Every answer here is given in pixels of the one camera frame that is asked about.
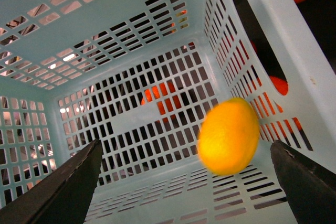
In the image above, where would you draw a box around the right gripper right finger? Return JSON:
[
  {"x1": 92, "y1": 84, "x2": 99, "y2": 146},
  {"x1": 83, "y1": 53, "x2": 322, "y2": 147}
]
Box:
[{"x1": 270, "y1": 141, "x2": 335, "y2": 223}]

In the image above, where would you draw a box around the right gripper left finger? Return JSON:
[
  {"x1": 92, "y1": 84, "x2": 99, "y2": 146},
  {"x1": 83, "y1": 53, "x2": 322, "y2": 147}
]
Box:
[{"x1": 1, "y1": 140, "x2": 103, "y2": 223}]

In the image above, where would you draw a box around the yellow lemon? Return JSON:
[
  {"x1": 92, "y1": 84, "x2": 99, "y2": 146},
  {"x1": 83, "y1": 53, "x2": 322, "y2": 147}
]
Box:
[{"x1": 198, "y1": 98, "x2": 259, "y2": 175}]

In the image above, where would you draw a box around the teal plastic basket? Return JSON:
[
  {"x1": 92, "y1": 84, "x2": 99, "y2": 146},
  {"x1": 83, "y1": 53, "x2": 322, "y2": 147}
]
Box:
[{"x1": 1, "y1": 0, "x2": 335, "y2": 223}]

